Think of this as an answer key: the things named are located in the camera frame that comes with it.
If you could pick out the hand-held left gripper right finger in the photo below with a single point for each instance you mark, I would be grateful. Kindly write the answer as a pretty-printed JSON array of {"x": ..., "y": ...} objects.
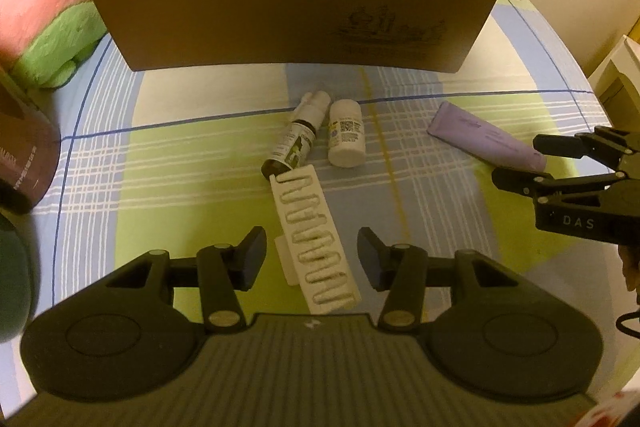
[{"x": 369, "y": 257}]

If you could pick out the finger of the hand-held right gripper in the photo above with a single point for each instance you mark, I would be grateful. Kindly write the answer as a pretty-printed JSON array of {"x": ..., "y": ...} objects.
[
  {"x": 520, "y": 182},
  {"x": 555, "y": 145}
]

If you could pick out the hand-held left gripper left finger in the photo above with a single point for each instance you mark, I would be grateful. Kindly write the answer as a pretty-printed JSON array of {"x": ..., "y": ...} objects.
[{"x": 255, "y": 253}]

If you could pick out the white ridged plastic tray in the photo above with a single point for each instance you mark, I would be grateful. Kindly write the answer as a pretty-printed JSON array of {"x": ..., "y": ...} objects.
[{"x": 312, "y": 232}]

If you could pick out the purple cosmetic tube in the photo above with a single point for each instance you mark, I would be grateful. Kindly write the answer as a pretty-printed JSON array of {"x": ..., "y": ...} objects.
[{"x": 480, "y": 134}]

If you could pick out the person's right hand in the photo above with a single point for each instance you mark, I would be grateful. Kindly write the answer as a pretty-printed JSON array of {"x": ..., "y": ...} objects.
[{"x": 629, "y": 269}]

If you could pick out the white furniture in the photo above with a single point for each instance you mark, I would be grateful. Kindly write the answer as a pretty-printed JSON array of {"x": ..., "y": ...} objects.
[{"x": 620, "y": 77}]

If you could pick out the dark spray bottle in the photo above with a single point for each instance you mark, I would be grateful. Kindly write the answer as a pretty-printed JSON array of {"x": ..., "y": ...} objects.
[{"x": 295, "y": 144}]

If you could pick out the plaid bed sheet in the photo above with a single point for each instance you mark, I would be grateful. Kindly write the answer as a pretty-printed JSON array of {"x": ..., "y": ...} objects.
[{"x": 150, "y": 187}]

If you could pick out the white pill bottle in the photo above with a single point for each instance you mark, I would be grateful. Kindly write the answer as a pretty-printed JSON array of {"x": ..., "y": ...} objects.
[{"x": 345, "y": 132}]

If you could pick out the red white patterned object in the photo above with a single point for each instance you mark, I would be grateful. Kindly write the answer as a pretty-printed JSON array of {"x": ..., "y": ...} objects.
[{"x": 612, "y": 412}]

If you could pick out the dark green round object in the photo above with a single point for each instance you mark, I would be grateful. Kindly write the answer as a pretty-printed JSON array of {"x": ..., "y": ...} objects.
[{"x": 17, "y": 277}]

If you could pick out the dark brown cylindrical container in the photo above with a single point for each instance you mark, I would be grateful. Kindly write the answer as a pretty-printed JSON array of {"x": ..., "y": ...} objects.
[{"x": 25, "y": 142}]

